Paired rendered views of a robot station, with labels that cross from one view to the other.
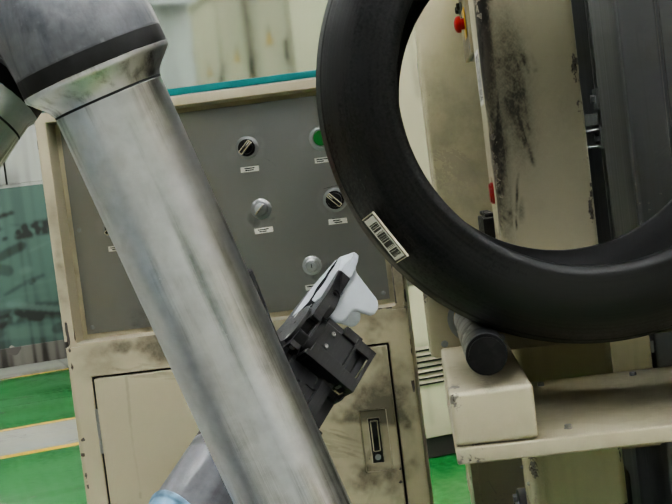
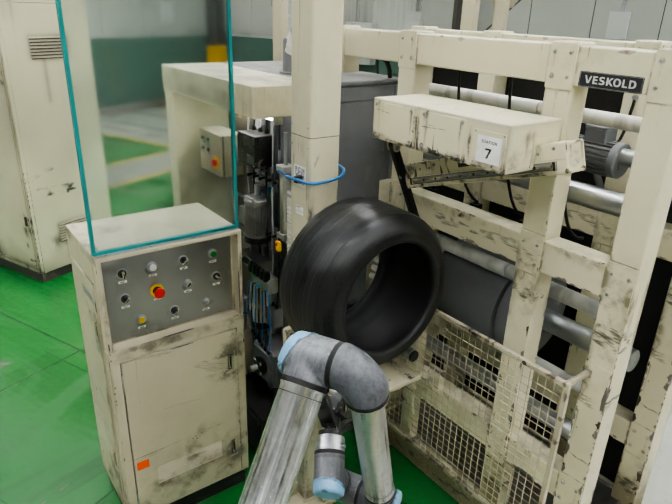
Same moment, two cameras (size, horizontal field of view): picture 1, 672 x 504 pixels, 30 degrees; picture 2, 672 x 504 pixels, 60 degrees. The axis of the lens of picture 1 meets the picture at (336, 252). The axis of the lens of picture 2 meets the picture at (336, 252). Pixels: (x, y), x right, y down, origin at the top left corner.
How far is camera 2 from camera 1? 1.40 m
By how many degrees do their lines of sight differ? 44
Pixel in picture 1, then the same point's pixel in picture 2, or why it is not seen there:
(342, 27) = (328, 293)
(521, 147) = not seen: hidden behind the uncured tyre
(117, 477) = (130, 398)
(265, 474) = (386, 479)
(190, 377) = (375, 464)
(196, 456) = (330, 462)
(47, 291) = not seen: outside the picture
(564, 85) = not seen: hidden behind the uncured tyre
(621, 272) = (390, 352)
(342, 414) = (219, 355)
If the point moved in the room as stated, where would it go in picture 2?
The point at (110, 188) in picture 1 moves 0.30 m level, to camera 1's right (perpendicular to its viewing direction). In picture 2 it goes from (372, 428) to (451, 384)
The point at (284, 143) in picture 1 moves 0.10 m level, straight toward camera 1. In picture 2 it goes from (197, 256) to (211, 264)
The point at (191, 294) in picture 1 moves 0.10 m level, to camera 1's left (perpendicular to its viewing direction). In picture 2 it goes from (383, 446) to (354, 463)
